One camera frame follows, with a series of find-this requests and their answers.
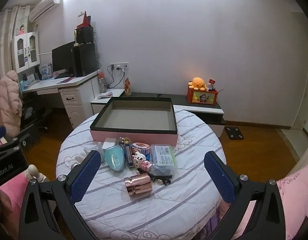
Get black speaker box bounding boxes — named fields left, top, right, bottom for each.
left=76, top=26, right=94, bottom=44

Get pink storage box dark rim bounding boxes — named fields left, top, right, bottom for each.
left=90, top=96, right=179, bottom=142

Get teal egg-shaped case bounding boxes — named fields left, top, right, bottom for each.
left=104, top=146, right=125, bottom=172

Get small blue narrow box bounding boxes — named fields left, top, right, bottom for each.
left=123, top=137, right=134, bottom=168

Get white wall socket strip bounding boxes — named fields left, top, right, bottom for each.
left=110, top=62, right=129, bottom=71

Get white glass-door cabinet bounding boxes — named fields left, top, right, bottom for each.
left=11, top=31, right=41, bottom=73

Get pink puffer jacket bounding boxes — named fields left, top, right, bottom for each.
left=0, top=70, right=23, bottom=130

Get red pointed ornament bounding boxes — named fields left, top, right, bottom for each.
left=78, top=11, right=92, bottom=28

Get black computer monitor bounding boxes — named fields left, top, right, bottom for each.
left=52, top=41, right=75, bottom=74

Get black office chair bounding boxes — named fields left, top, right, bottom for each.
left=21, top=91, right=49, bottom=133

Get black power cable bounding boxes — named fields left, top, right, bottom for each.
left=106, top=65, right=126, bottom=90

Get orange snack bag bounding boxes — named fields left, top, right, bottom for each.
left=124, top=77, right=133, bottom=97

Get pink bedding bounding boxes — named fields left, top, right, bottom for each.
left=220, top=164, right=308, bottom=240

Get black studded hair clip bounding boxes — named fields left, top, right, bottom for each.
left=136, top=169, right=173, bottom=186

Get white side cabinet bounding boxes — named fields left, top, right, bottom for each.
left=91, top=89, right=126, bottom=115

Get clear bottle orange lid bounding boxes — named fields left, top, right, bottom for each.
left=98, top=72, right=107, bottom=93

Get black floor scale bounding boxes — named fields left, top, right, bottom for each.
left=224, top=126, right=245, bottom=140

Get black computer tower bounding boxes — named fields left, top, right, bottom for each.
left=73, top=42, right=98, bottom=77

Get pink white patterned box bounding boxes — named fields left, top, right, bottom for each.
left=131, top=142, right=151, bottom=155

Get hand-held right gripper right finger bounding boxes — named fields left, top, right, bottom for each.
left=203, top=151, right=286, bottom=240

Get orange octopus plush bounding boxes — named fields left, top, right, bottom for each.
left=188, top=77, right=208, bottom=92

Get light curtain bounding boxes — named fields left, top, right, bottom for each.
left=0, top=5, right=27, bottom=80

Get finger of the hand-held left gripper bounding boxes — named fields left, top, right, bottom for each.
left=0, top=126, right=20, bottom=153

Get pink white block figure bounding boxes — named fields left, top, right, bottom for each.
left=133, top=151, right=152, bottom=171

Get white air conditioner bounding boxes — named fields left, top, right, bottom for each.
left=29, top=0, right=62, bottom=22

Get rose gold metal cylinder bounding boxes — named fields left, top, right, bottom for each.
left=124, top=174, right=153, bottom=197

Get blue white small boxes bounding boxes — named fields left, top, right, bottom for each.
left=40, top=64, right=52, bottom=80

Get clear plastic packet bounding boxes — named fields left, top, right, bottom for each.
left=151, top=144, right=177, bottom=174

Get white desk with drawers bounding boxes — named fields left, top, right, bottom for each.
left=20, top=70, right=102, bottom=130

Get red yellow printed box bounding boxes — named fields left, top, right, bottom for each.
left=186, top=86, right=219, bottom=105

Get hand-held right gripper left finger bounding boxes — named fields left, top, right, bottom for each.
left=19, top=150, right=102, bottom=240

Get white small box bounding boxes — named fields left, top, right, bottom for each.
left=96, top=141, right=105, bottom=161

